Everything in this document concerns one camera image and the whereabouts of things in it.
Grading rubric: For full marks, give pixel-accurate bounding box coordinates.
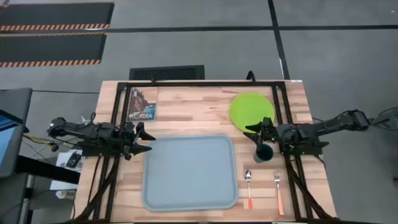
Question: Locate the Acadia postcard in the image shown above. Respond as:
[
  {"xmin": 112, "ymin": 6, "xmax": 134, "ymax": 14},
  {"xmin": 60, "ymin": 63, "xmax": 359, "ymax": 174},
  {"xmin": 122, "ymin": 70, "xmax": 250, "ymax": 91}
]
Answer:
[{"xmin": 127, "ymin": 86, "xmax": 159, "ymax": 123}]

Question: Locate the grey plastic tray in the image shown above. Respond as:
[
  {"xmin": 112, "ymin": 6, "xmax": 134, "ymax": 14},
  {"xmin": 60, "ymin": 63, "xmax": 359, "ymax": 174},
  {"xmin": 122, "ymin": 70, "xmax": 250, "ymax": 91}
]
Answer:
[{"xmin": 142, "ymin": 134, "xmax": 239, "ymax": 212}]

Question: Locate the orange-handled metal spoon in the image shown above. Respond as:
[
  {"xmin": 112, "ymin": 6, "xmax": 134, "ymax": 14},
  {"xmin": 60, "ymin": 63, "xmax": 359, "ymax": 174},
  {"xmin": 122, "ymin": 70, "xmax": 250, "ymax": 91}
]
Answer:
[{"xmin": 244, "ymin": 169, "xmax": 254, "ymax": 210}]

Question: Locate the lime green plate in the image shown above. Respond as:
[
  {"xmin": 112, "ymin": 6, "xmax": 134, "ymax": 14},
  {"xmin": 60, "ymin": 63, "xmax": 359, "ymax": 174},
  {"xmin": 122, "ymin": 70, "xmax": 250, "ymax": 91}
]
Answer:
[{"xmin": 229, "ymin": 92, "xmax": 275, "ymax": 134}]

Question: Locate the black perforated floor mat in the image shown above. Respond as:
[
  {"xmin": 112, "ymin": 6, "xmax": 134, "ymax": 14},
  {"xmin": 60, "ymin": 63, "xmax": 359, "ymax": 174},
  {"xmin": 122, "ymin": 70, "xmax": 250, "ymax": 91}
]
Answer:
[{"xmin": 129, "ymin": 65, "xmax": 205, "ymax": 81}]

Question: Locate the dark green ribbed cup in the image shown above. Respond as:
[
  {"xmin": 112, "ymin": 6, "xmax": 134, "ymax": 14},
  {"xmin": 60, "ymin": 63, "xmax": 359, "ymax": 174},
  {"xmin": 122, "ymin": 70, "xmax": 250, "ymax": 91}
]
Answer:
[{"xmin": 253, "ymin": 142, "xmax": 274, "ymax": 164}]

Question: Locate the black handheld remote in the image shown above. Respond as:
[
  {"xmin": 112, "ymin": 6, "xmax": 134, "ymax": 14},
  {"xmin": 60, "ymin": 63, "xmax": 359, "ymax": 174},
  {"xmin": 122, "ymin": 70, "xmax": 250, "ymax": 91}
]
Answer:
[{"xmin": 66, "ymin": 151, "xmax": 82, "ymax": 169}]

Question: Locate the yellow cable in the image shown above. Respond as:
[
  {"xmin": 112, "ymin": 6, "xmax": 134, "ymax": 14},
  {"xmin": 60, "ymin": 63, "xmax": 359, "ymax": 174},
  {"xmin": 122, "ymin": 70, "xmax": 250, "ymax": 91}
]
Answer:
[{"xmin": 23, "ymin": 134, "xmax": 54, "ymax": 147}]

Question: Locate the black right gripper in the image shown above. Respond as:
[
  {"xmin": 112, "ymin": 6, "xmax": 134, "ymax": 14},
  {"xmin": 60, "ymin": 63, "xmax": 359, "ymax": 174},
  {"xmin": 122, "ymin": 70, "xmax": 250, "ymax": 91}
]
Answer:
[{"xmin": 243, "ymin": 117, "xmax": 281, "ymax": 153}]

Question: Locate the white paper sheet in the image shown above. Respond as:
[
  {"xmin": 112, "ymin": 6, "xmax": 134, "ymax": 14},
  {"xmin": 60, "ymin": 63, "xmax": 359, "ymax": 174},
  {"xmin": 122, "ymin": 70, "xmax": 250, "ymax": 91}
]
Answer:
[{"xmin": 49, "ymin": 149, "xmax": 83, "ymax": 191}]

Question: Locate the black metal table frame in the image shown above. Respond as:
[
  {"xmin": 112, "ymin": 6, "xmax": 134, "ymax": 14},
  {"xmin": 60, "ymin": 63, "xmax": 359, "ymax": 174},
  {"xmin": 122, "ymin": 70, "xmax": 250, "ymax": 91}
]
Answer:
[{"xmin": 73, "ymin": 80, "xmax": 338, "ymax": 223}]

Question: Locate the black hazard-striped floor mat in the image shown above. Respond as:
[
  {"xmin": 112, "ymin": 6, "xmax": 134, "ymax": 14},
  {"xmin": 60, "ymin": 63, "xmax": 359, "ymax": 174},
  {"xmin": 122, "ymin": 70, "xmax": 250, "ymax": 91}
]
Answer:
[
  {"xmin": 0, "ymin": 2, "xmax": 115, "ymax": 32},
  {"xmin": 0, "ymin": 32, "xmax": 108, "ymax": 68}
]

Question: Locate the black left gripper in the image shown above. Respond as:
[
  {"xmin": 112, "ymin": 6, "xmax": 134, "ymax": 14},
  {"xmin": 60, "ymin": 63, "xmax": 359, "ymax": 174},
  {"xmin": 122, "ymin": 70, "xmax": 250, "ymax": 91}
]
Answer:
[{"xmin": 116, "ymin": 121, "xmax": 156, "ymax": 161}]

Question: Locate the orange-handled metal fork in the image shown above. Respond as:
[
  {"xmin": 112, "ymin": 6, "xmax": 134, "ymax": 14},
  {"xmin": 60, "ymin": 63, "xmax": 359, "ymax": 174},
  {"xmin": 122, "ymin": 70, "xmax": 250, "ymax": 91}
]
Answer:
[{"xmin": 274, "ymin": 172, "xmax": 285, "ymax": 217}]

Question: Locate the blue-screen monitor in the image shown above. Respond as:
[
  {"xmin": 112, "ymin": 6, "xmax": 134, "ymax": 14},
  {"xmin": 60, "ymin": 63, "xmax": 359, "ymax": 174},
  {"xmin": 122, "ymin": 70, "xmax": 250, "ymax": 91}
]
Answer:
[{"xmin": 0, "ymin": 108, "xmax": 25, "ymax": 179}]

